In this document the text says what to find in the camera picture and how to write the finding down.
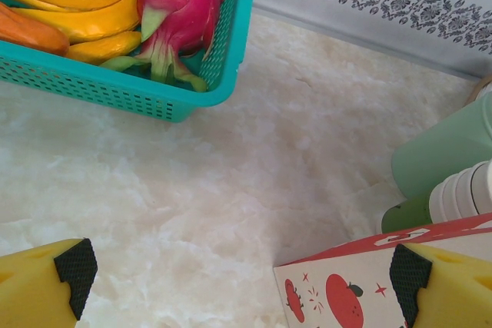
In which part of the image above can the tomato print paper bag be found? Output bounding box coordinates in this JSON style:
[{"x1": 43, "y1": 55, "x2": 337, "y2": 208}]
[{"x1": 272, "y1": 212, "x2": 492, "y2": 328}]

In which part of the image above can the yellow banana bunch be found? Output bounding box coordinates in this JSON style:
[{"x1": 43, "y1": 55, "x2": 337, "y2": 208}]
[{"x1": 0, "y1": 0, "x2": 144, "y2": 67}]

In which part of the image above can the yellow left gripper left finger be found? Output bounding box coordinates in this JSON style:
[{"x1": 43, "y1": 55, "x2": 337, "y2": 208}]
[{"x1": 0, "y1": 237, "x2": 99, "y2": 328}]

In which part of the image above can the mint holder with leather tag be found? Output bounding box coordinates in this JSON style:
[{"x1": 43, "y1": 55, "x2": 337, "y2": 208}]
[{"x1": 391, "y1": 89, "x2": 492, "y2": 200}]

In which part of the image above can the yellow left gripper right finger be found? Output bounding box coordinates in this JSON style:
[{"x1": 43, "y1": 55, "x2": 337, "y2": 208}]
[{"x1": 388, "y1": 242, "x2": 492, "y2": 328}]

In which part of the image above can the teal plastic basket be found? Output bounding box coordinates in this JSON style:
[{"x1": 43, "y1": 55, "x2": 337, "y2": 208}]
[{"x1": 0, "y1": 0, "x2": 257, "y2": 124}]

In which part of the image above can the orange fruit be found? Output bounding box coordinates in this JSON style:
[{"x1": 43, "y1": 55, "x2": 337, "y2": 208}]
[{"x1": 0, "y1": 1, "x2": 71, "y2": 56}]

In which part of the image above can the pink dragon fruit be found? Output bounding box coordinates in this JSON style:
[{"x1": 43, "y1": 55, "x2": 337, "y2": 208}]
[{"x1": 100, "y1": 0, "x2": 227, "y2": 93}]

